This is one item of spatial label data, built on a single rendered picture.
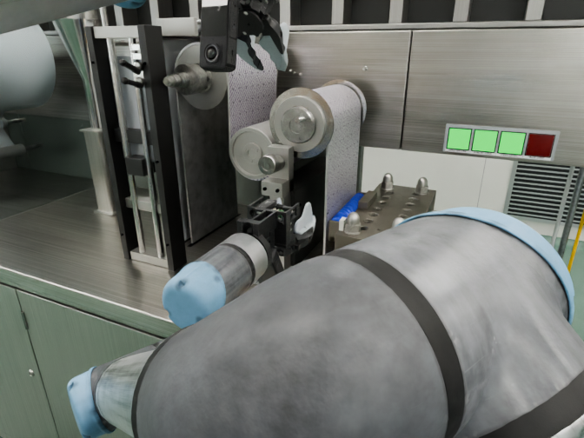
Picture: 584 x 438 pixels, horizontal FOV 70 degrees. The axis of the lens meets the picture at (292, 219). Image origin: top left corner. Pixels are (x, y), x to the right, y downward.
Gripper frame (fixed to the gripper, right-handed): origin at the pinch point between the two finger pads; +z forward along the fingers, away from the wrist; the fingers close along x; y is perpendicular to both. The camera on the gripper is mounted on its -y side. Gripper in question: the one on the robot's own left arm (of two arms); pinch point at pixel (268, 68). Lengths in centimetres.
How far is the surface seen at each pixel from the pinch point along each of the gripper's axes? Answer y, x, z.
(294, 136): -1.3, 2.1, 20.2
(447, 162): 119, -10, 268
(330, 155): -2.1, -4.7, 26.1
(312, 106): 4.0, -1.5, 17.0
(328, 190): -8.3, -4.7, 30.9
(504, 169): 118, -52, 270
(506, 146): 17, -39, 49
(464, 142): 17, -30, 49
